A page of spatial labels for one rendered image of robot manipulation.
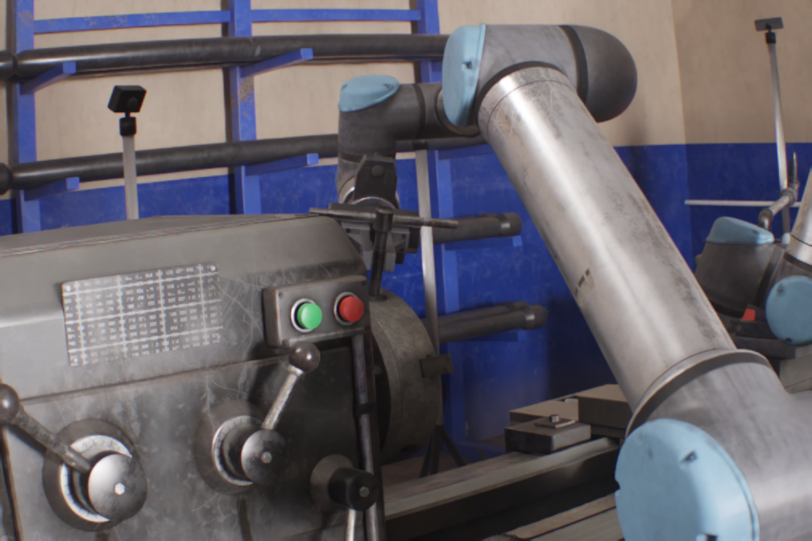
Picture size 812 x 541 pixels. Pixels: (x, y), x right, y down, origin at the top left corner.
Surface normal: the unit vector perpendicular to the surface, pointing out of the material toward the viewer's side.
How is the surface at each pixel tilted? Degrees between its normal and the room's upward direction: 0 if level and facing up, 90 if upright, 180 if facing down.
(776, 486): 71
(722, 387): 41
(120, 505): 90
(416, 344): 62
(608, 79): 102
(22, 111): 90
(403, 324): 48
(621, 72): 91
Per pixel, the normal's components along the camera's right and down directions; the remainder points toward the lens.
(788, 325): -0.39, 0.20
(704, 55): -0.78, 0.12
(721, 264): -0.58, 0.01
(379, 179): 0.08, 0.40
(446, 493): 0.43, -0.63
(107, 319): 0.62, 0.04
